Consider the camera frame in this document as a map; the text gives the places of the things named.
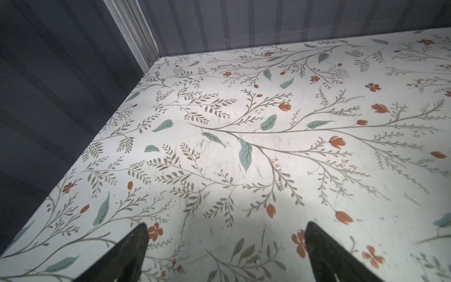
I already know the floral patterned table mat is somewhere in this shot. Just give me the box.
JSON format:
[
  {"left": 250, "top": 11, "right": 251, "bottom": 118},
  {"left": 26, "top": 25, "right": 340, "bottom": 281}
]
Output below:
[{"left": 1, "top": 28, "right": 451, "bottom": 282}]

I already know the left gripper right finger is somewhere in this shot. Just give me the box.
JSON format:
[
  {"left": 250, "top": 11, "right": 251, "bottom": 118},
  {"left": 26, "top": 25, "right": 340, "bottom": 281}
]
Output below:
[{"left": 305, "top": 222, "right": 382, "bottom": 282}]

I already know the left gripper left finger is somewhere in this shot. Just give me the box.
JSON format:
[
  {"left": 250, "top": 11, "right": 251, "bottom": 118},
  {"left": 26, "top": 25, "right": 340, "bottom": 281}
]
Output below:
[{"left": 75, "top": 223, "right": 149, "bottom": 282}]

